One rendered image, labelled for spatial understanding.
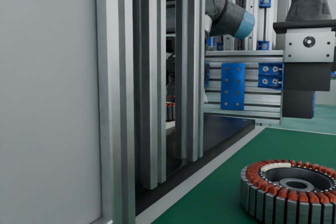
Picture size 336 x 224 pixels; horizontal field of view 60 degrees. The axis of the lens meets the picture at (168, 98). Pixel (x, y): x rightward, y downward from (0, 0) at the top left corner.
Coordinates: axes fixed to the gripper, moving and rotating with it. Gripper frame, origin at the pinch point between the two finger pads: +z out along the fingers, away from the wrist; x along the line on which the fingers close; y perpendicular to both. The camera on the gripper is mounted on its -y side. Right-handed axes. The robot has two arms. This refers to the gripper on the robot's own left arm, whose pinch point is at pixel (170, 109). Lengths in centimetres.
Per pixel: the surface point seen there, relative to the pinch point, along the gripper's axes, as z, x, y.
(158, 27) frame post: 0.8, -15.1, -31.7
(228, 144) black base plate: 6.2, -15.1, -2.6
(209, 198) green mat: 16.0, -19.7, -20.4
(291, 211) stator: 15.3, -28.6, -24.3
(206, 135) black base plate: 5.5, -11.3, -4.3
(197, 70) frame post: 0.7, -15.4, -21.7
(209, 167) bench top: 11.8, -15.9, -11.8
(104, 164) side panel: 15.3, -16.1, -34.9
